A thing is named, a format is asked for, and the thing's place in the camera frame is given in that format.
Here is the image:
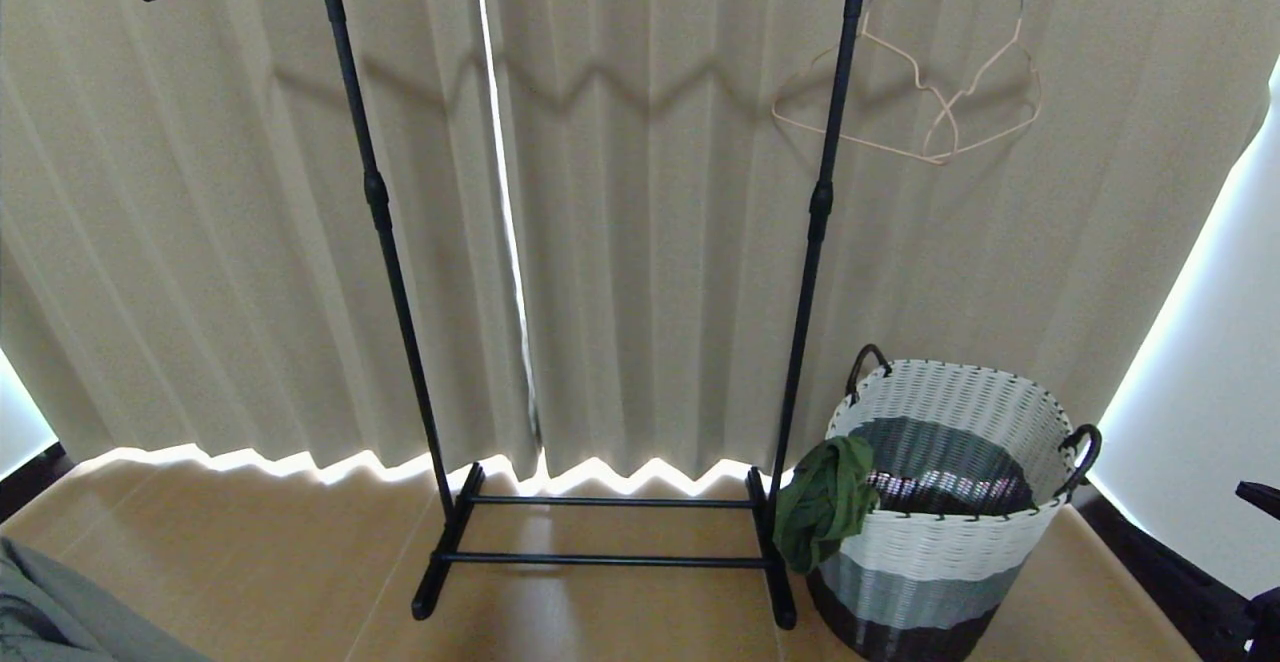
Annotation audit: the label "beige curtain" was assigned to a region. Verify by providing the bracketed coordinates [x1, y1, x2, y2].
[0, 0, 1280, 491]

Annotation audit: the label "pink clothes hanger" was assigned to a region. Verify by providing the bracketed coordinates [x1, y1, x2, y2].
[920, 0, 1044, 161]
[771, 0, 961, 165]

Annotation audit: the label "white laundry basket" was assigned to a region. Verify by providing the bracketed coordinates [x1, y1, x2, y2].
[806, 344, 1103, 662]

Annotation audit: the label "green garment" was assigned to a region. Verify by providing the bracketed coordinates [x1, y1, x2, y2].
[773, 435, 881, 575]

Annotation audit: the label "pale grey shorts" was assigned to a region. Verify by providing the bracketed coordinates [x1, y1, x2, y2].
[0, 537, 211, 662]

